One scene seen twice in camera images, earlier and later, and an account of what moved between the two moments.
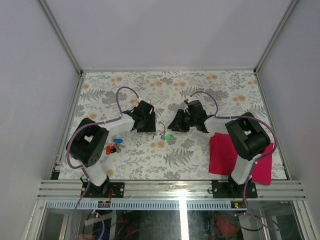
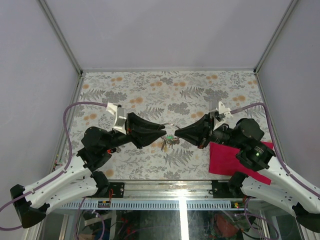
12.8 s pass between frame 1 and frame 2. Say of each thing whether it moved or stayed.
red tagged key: stayed
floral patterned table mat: stayed
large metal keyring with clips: moved
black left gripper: moved
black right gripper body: moved
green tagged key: stayed
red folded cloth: stayed
